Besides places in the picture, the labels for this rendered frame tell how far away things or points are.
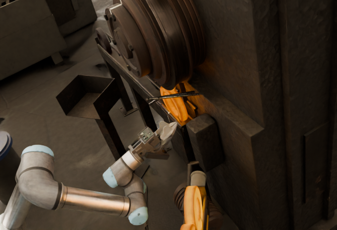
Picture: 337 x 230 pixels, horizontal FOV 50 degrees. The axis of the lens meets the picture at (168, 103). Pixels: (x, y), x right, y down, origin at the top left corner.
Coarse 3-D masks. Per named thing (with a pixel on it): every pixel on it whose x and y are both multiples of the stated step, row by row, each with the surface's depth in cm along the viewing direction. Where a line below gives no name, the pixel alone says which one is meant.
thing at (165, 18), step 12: (144, 0) 113; (156, 0) 113; (156, 12) 113; (168, 12) 114; (156, 24) 113; (168, 24) 114; (168, 36) 114; (180, 36) 116; (168, 48) 114; (180, 48) 117; (168, 60) 120; (180, 60) 120; (180, 72) 124; (168, 84) 135
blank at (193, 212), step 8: (192, 192) 116; (184, 200) 114; (192, 200) 113; (200, 200) 124; (184, 208) 113; (192, 208) 112; (200, 208) 122; (192, 216) 112; (200, 216) 121; (200, 224) 119
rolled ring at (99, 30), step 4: (100, 28) 241; (96, 32) 246; (100, 32) 238; (100, 36) 238; (104, 36) 238; (100, 40) 251; (104, 40) 238; (104, 44) 240; (108, 44) 240; (104, 48) 250; (108, 48) 241; (108, 52) 245
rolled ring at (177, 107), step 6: (162, 90) 157; (168, 90) 150; (174, 90) 150; (168, 102) 163; (174, 102) 150; (180, 102) 149; (168, 108) 163; (174, 108) 163; (180, 108) 149; (174, 114) 161; (180, 114) 151; (186, 114) 152; (180, 120) 156
